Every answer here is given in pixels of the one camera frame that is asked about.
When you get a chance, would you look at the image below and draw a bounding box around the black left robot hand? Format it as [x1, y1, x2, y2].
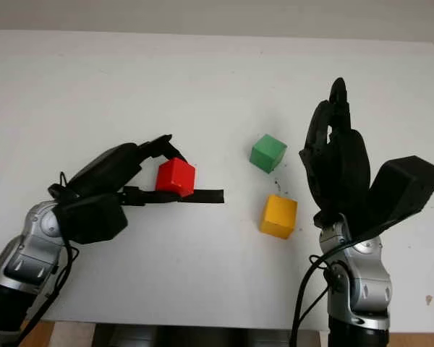
[48, 134, 189, 207]

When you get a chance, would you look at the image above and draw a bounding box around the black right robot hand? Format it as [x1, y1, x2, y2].
[298, 77, 372, 222]

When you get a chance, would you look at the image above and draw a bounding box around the red cube block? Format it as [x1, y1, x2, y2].
[154, 157, 197, 198]

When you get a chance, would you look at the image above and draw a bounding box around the green cube block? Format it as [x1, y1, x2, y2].
[249, 134, 289, 175]

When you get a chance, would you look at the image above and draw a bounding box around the yellow cube block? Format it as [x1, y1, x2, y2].
[259, 194, 299, 240]

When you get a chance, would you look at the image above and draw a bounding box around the black tape strip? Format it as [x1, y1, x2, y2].
[124, 187, 226, 205]

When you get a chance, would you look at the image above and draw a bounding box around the dark robot torso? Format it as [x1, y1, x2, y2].
[93, 323, 321, 347]

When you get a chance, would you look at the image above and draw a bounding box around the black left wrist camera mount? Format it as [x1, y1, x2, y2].
[56, 193, 128, 245]

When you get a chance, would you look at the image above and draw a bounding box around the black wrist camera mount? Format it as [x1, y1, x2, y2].
[56, 193, 128, 245]
[349, 155, 434, 241]

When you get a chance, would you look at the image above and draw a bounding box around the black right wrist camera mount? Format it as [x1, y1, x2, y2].
[349, 155, 434, 241]

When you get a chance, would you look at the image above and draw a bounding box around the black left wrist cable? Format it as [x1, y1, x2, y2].
[16, 171, 80, 347]

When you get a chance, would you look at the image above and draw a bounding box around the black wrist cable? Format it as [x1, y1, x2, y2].
[16, 171, 80, 347]
[289, 252, 344, 347]

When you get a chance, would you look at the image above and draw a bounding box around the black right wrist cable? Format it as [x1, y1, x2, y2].
[289, 252, 344, 347]

